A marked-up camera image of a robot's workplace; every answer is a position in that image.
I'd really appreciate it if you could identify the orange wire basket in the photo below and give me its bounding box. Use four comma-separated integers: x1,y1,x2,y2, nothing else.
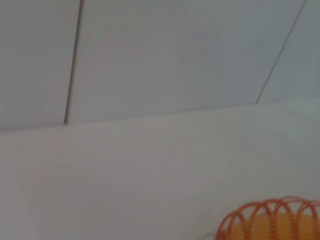
216,196,320,240

